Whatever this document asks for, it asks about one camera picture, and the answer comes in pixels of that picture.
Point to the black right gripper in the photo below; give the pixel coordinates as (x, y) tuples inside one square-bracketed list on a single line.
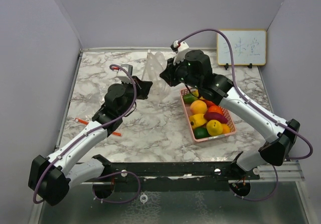
[(168, 74)]

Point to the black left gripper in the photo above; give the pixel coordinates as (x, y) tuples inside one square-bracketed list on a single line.
[(143, 87)]

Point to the clear polka dot zip bag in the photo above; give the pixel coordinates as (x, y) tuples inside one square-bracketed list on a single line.
[(154, 66)]

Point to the peach toy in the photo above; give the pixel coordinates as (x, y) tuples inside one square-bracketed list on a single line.
[(198, 107)]

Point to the yellow pear toy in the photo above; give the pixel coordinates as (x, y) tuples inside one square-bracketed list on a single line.
[(214, 128)]

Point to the yellow lemon toy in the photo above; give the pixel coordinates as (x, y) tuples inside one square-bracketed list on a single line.
[(195, 93)]

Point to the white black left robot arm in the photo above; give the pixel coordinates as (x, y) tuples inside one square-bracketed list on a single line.
[(51, 177)]

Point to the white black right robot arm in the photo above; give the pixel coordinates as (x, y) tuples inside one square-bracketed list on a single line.
[(196, 71)]

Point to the pink plastic basket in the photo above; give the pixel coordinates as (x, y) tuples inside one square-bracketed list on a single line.
[(187, 112)]

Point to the orange pumpkin toy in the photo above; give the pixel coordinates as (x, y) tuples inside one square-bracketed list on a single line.
[(208, 103)]

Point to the yellow bell pepper toy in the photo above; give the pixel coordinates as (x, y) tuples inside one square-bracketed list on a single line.
[(197, 120)]

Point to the orange tomato toy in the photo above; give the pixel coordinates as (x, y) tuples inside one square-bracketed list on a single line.
[(215, 109)]

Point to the green lime toy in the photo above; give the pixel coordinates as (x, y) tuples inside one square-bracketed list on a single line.
[(200, 133)]

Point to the orange mango toy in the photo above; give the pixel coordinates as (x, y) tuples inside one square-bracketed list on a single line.
[(225, 129)]

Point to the small whiteboard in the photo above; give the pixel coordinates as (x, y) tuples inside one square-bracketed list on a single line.
[(248, 47)]

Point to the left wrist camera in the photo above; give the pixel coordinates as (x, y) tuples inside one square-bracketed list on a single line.
[(122, 76)]

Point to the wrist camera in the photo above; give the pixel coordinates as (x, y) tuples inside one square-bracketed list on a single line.
[(122, 76), (180, 48)]

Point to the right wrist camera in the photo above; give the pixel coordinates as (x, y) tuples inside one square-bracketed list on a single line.
[(180, 48)]

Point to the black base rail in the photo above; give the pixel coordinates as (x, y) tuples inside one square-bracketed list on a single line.
[(171, 176)]

